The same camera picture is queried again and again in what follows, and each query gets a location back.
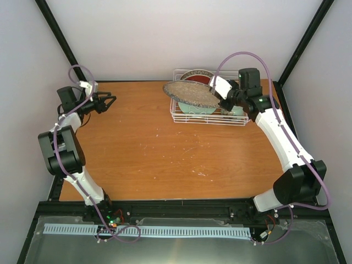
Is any light green bowl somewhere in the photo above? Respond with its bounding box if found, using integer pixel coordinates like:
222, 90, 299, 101
221, 106, 244, 116

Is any large speckled grey plate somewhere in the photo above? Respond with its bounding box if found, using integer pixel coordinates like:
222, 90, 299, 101
163, 80, 219, 108

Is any red and teal plate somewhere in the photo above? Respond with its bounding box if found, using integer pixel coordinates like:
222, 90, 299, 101
184, 75, 211, 85

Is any floral patterned plate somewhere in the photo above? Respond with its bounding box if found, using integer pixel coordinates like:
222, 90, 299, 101
180, 69, 214, 80

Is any light green flower plate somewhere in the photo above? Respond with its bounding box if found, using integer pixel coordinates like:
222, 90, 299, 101
178, 102, 216, 115

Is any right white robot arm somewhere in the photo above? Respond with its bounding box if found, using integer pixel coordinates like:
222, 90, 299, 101
210, 68, 327, 212

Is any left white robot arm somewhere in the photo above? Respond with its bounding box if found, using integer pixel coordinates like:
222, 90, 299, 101
38, 81, 117, 222

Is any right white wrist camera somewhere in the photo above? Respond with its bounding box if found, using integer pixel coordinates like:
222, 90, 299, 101
209, 76, 232, 100

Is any white wire dish rack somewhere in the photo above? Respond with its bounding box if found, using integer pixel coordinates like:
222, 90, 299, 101
170, 69, 249, 126

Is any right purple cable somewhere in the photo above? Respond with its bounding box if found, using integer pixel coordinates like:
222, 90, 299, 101
211, 51, 332, 244

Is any black frame post left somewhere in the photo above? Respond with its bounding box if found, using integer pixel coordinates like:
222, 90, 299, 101
34, 0, 89, 86

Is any black frame post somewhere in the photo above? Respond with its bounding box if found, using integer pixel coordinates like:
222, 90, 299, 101
34, 0, 89, 86
276, 0, 336, 86

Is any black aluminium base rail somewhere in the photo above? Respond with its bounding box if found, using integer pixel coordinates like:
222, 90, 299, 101
98, 199, 274, 225

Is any black frame post right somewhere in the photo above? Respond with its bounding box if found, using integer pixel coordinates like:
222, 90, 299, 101
276, 0, 336, 86

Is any light blue cable duct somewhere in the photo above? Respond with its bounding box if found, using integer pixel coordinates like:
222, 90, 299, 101
42, 223, 251, 240

